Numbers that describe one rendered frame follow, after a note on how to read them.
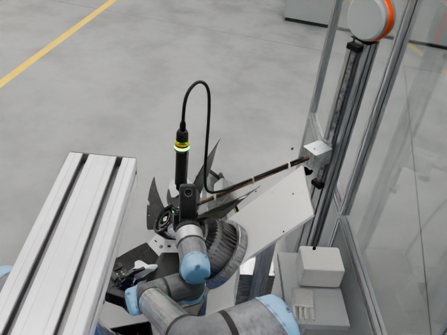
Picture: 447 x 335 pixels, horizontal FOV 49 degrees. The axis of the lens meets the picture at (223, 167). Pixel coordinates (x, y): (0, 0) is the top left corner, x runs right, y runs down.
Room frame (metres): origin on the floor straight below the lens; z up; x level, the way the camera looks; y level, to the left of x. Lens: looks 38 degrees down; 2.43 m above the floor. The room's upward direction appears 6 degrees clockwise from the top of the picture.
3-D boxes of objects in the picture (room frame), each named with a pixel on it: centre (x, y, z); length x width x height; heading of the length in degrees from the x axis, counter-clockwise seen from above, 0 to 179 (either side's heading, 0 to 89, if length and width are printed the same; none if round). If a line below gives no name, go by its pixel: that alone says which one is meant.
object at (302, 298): (1.20, -0.37, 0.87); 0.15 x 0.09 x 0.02; 179
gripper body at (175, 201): (1.02, 0.09, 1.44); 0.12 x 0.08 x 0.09; 15
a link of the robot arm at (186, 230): (0.94, 0.07, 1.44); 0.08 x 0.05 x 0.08; 105
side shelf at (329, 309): (1.30, -0.41, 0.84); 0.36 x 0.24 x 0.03; 5
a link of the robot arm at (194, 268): (0.86, 0.05, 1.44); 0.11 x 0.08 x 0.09; 15
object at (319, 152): (1.54, -0.35, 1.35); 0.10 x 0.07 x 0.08; 130
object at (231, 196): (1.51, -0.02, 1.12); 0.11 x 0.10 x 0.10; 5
